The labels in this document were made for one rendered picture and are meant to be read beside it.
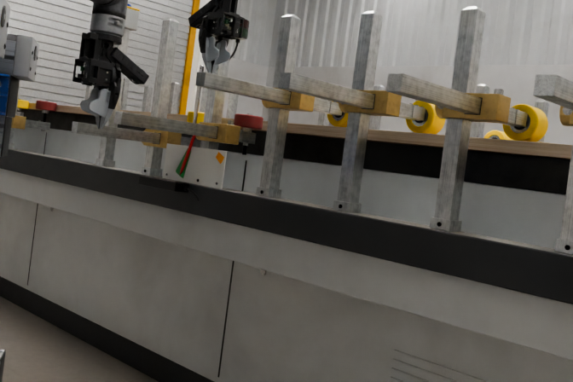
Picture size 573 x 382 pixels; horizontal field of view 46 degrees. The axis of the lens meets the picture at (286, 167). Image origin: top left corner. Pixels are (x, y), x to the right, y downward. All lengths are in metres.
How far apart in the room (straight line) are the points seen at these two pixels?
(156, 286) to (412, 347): 1.02
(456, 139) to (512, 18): 8.34
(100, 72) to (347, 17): 9.83
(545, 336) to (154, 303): 1.44
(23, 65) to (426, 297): 0.99
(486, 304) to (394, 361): 0.43
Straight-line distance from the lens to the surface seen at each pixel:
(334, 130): 1.79
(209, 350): 2.19
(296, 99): 1.63
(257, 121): 1.88
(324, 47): 11.54
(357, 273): 1.51
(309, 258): 1.60
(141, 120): 1.68
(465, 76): 1.38
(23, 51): 1.61
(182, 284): 2.27
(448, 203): 1.37
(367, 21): 1.55
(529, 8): 9.62
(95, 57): 1.61
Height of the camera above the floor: 0.80
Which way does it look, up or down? 1 degrees down
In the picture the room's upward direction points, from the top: 7 degrees clockwise
